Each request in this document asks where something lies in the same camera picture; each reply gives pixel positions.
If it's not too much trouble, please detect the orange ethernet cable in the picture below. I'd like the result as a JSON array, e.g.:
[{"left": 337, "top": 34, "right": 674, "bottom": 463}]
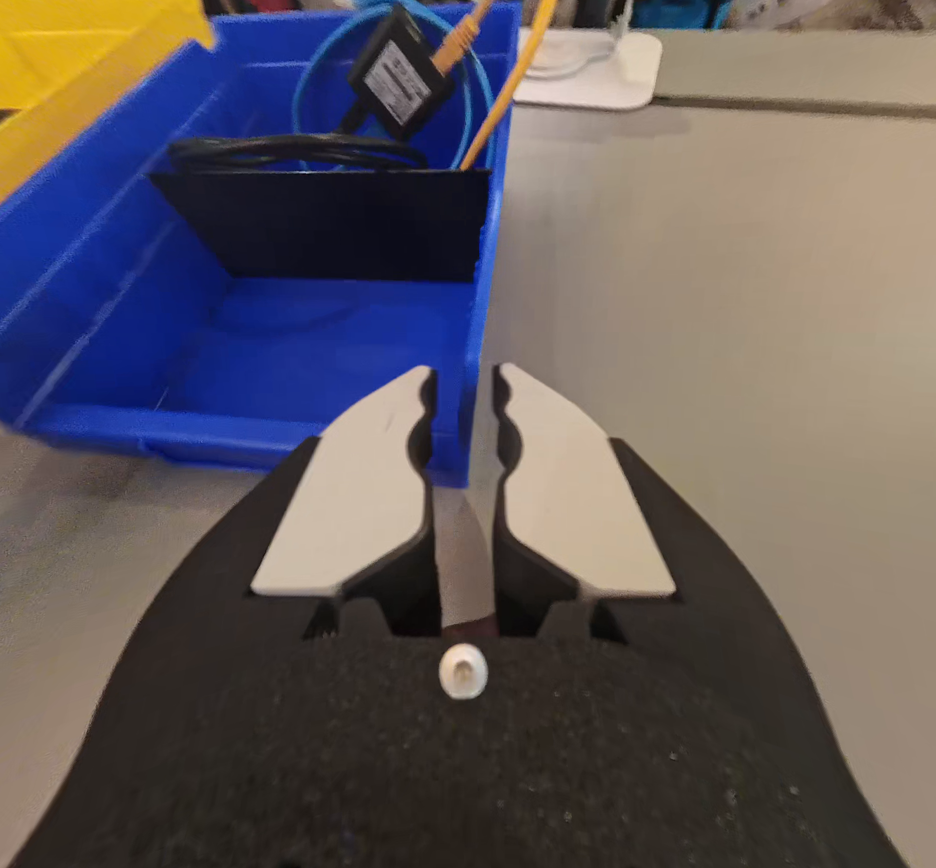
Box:
[{"left": 431, "top": 0, "right": 573, "bottom": 173}]

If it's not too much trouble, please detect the black ethernet cable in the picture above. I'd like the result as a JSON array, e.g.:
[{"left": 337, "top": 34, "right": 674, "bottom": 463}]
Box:
[{"left": 168, "top": 135, "right": 432, "bottom": 173}]

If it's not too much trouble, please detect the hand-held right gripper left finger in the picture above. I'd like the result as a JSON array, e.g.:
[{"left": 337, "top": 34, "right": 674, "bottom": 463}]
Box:
[{"left": 250, "top": 363, "right": 443, "bottom": 638}]

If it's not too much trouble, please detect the black bin divider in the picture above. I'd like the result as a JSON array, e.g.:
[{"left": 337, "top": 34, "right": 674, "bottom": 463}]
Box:
[{"left": 150, "top": 169, "right": 492, "bottom": 282}]

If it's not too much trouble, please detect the yellow plastic bin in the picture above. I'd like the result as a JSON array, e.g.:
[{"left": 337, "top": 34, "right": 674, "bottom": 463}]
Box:
[{"left": 0, "top": 0, "right": 216, "bottom": 203}]

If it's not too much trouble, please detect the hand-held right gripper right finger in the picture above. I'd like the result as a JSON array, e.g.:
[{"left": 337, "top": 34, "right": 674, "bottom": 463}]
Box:
[{"left": 491, "top": 362, "right": 679, "bottom": 638}]

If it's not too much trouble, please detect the black ethernet adapter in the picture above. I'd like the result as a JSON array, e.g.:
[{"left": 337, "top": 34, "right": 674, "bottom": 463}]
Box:
[{"left": 347, "top": 5, "right": 456, "bottom": 141}]

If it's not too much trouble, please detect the blue plastic bin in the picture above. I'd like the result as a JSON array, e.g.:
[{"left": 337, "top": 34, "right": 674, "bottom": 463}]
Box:
[{"left": 0, "top": 1, "right": 524, "bottom": 489}]

